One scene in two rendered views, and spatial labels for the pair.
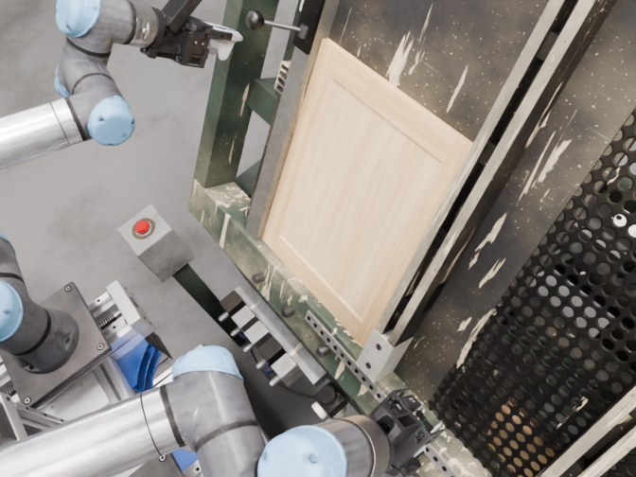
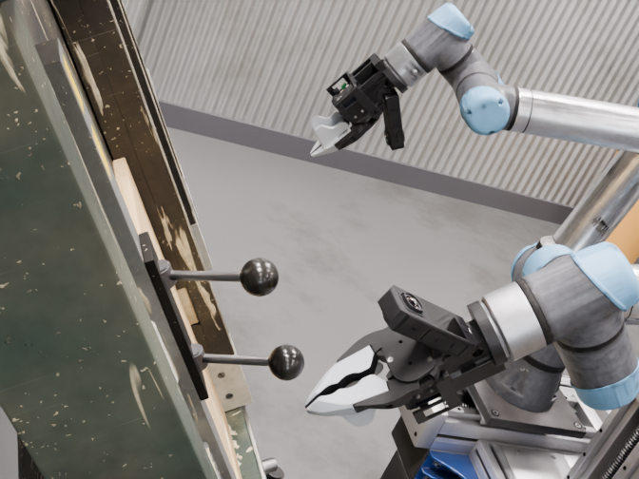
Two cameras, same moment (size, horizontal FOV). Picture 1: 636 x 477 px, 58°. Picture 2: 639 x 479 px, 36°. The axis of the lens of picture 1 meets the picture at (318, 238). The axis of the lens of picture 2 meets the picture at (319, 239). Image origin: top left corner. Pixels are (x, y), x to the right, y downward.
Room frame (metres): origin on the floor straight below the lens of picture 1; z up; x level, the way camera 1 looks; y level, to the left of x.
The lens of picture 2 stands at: (1.82, -0.15, 2.02)
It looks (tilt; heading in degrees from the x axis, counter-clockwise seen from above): 27 degrees down; 174
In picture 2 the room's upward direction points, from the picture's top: 25 degrees clockwise
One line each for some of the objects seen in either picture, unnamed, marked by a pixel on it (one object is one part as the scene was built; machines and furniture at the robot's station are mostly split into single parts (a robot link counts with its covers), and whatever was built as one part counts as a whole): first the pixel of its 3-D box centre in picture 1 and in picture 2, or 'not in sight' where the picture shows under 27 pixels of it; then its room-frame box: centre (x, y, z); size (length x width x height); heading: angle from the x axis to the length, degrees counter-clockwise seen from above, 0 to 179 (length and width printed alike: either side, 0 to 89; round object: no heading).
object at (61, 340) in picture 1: (35, 335); not in sight; (0.66, 0.67, 1.09); 0.15 x 0.15 x 0.10
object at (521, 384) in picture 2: not in sight; (530, 366); (0.20, 0.51, 1.09); 0.15 x 0.15 x 0.10
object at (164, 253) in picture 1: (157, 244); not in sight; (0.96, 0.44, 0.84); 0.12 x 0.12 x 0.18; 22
